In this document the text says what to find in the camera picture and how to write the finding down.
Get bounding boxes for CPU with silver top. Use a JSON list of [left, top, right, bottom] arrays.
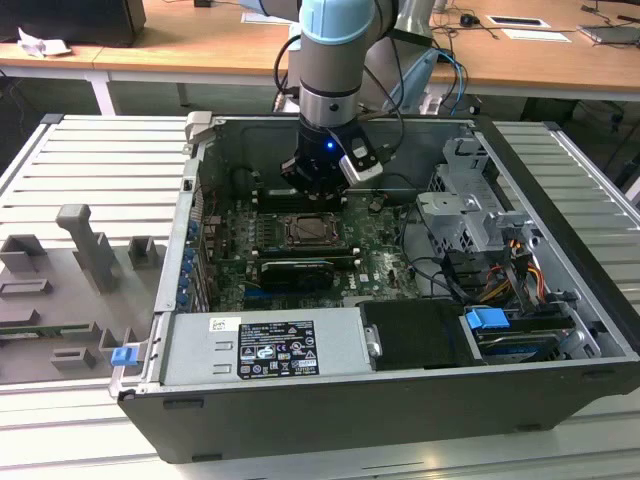
[[294, 216, 335, 240]]

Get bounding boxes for metal socket cover frame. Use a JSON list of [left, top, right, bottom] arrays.
[[285, 212, 348, 249]]

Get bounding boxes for CPU socket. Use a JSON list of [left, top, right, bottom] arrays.
[[281, 210, 351, 251]]

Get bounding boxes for black graphics card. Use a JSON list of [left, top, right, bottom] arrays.
[[258, 258, 337, 295]]

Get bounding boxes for green motherboard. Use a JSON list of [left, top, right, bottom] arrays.
[[199, 192, 426, 311]]

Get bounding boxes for silver perforated disk bay cage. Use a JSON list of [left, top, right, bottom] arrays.
[[414, 137, 542, 257]]

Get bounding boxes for white paper sheet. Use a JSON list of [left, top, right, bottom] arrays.
[[240, 11, 302, 26], [500, 27, 572, 44]]

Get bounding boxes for wooden desk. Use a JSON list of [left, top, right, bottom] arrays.
[[389, 0, 640, 105], [0, 0, 306, 117]]

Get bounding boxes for black power supply label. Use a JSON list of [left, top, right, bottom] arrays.
[[236, 320, 318, 380]]

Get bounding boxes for black plastic shroud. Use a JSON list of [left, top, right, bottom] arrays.
[[358, 299, 482, 372]]

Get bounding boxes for silver power supply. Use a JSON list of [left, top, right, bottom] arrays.
[[160, 306, 377, 387]]

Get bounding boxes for hard disk in blue carrier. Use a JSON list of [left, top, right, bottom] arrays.
[[460, 306, 572, 365]]

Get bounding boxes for black and silver PC case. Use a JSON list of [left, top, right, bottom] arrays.
[[108, 110, 640, 464]]

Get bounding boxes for blue plastic case latch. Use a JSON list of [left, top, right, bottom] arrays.
[[110, 345, 140, 370]]

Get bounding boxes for black computer box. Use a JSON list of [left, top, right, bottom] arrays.
[[0, 0, 148, 49]]

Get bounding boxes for grey parts rack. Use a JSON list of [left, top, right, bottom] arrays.
[[0, 202, 170, 387]]

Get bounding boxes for crumpled white paper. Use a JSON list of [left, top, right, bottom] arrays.
[[16, 26, 72, 59]]

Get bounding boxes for green RAM stick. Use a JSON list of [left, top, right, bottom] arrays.
[[0, 324, 95, 341]]

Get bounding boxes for grey laptop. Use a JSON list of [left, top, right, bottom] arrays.
[[576, 21, 640, 47]]

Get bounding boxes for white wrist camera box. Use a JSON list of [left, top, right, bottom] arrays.
[[338, 144, 385, 188]]

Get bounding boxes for black camera cable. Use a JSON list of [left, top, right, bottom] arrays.
[[363, 37, 407, 169]]

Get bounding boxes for thin red wire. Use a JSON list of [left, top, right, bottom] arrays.
[[197, 183, 222, 212]]

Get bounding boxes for grey case handle latch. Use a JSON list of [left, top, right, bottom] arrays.
[[183, 110, 217, 147]]

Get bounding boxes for black wire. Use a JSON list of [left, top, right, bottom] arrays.
[[401, 255, 479, 307]]

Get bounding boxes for blue cable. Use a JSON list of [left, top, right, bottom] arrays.
[[439, 45, 470, 110]]

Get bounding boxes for orange yellow power wires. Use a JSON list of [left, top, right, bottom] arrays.
[[480, 239, 545, 302]]

